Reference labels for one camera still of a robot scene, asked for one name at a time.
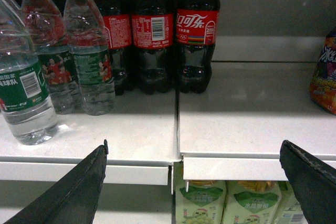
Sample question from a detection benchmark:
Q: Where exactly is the orange iced tea bottle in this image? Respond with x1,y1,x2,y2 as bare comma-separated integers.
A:
309,28,335,114

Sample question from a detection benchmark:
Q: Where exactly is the water bottle green label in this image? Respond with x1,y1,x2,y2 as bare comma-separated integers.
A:
1,0,57,145

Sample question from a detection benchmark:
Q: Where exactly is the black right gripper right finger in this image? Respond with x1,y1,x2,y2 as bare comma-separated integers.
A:
280,140,335,223

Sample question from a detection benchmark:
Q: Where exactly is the white shelf left board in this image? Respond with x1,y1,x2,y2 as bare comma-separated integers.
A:
1,90,179,185

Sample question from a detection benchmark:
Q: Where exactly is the cola bottle red label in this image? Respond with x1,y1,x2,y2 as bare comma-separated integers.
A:
96,0,133,95

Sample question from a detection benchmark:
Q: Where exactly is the cola bottle barcode label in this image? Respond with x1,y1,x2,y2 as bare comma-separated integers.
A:
131,0,174,94

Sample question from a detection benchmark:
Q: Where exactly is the water bottle football label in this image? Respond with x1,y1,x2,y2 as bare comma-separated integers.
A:
64,0,115,115
22,0,80,114

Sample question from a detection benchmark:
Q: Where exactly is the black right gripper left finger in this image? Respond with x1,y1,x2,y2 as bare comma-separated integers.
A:
6,140,109,223

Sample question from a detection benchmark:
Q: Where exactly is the green grape drink carton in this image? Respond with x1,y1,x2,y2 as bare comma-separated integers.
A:
222,180,281,223
175,180,227,224
273,181,307,223

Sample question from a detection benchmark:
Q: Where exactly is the cola bottle logo label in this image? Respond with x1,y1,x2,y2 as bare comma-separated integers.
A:
176,0,221,93

